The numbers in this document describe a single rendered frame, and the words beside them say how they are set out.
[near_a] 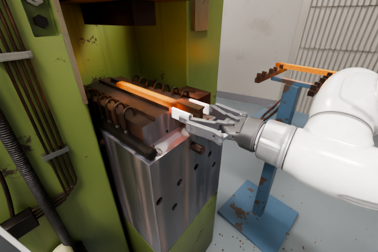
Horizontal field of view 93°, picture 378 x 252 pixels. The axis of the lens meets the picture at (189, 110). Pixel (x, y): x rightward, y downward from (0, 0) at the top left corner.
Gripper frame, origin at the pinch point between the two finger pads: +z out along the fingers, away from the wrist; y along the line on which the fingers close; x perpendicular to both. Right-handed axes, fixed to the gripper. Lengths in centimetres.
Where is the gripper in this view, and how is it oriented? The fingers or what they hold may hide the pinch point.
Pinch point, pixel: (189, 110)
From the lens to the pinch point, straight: 50.3
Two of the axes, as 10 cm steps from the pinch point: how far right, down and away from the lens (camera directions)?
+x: 0.0, -8.9, -4.6
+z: -7.7, -2.9, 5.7
